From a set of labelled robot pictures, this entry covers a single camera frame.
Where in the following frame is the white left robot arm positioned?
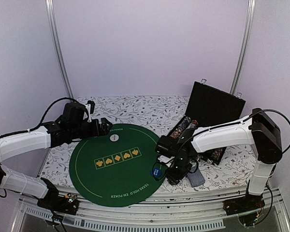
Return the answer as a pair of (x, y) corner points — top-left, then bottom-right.
(0, 101), (113, 210)

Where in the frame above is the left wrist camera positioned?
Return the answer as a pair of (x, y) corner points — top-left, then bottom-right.
(84, 100), (95, 122)

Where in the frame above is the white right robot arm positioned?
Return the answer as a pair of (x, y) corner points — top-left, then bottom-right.
(155, 108), (282, 211)

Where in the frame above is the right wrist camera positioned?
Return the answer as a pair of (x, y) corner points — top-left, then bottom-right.
(155, 135), (181, 167)

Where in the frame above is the aluminium frame post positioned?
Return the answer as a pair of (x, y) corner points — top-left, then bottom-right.
(230, 0), (256, 96)
(45, 0), (74, 98)

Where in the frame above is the blue playing card deck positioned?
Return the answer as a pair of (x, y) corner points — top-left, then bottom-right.
(187, 169), (205, 188)

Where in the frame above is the white dealer button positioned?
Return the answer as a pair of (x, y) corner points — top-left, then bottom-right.
(110, 134), (119, 142)

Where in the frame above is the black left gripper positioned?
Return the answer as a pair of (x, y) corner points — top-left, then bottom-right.
(70, 117), (113, 140)

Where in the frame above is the left aluminium frame post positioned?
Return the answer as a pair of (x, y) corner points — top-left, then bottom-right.
(45, 0), (74, 98)

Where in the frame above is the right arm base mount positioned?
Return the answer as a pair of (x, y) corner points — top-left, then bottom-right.
(223, 193), (265, 227)

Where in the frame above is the black poker chip case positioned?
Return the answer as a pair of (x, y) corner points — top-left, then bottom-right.
(168, 81), (247, 166)

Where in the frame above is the blue small blind button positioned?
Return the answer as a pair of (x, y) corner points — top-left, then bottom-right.
(151, 168), (162, 178)

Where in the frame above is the right aluminium frame post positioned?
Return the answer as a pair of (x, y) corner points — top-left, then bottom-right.
(230, 0), (256, 96)

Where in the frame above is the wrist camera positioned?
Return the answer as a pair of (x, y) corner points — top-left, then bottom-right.
(155, 135), (181, 167)
(84, 100), (95, 122)

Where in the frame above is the round green poker mat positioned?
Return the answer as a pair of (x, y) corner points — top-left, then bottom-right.
(69, 124), (166, 207)

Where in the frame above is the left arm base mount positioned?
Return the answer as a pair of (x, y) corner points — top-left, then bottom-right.
(37, 178), (80, 216)

